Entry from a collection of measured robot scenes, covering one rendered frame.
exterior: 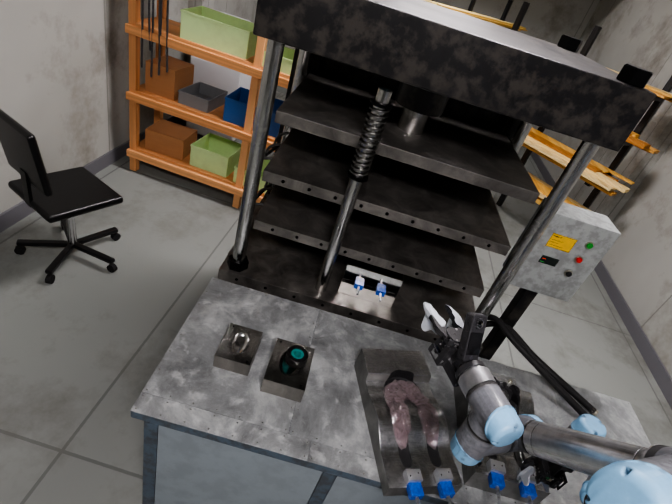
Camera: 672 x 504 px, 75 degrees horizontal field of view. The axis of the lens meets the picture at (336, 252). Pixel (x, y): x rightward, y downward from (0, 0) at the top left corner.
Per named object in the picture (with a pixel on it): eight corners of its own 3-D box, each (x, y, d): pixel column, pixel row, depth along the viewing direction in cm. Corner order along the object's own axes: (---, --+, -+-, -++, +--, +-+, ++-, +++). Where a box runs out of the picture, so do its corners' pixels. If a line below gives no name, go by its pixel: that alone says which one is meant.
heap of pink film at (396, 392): (442, 449, 148) (451, 437, 143) (394, 450, 143) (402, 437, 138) (419, 385, 168) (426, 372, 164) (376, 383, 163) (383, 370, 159)
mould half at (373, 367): (456, 493, 143) (470, 476, 137) (383, 496, 136) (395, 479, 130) (412, 368, 182) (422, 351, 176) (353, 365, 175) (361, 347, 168)
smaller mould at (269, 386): (300, 402, 155) (304, 391, 151) (259, 391, 154) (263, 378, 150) (310, 360, 171) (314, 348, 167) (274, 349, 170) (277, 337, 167)
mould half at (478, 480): (536, 505, 147) (558, 486, 139) (463, 485, 146) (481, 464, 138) (508, 386, 188) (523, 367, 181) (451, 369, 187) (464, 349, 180)
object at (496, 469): (503, 510, 136) (512, 503, 133) (488, 506, 136) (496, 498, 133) (496, 470, 147) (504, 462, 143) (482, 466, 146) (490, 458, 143)
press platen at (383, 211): (505, 256, 188) (511, 247, 185) (261, 180, 184) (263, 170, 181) (481, 184, 249) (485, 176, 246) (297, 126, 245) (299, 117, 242)
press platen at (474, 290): (479, 297, 202) (484, 290, 200) (252, 228, 198) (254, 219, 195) (463, 220, 263) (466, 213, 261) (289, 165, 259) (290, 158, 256)
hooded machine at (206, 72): (207, 116, 533) (218, 3, 462) (250, 131, 533) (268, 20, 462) (181, 134, 477) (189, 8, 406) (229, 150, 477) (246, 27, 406)
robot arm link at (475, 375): (478, 379, 91) (505, 380, 95) (467, 362, 95) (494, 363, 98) (459, 400, 95) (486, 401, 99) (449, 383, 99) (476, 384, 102)
